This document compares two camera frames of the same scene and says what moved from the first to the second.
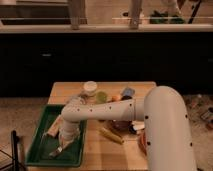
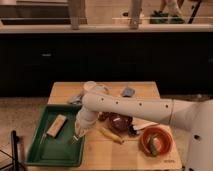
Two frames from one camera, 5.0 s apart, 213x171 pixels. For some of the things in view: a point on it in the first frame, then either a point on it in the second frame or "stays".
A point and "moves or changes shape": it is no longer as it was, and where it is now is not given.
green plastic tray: [43, 144] stays
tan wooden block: [55, 126] stays
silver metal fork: [58, 150] moves or changes shape
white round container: [90, 88] stays
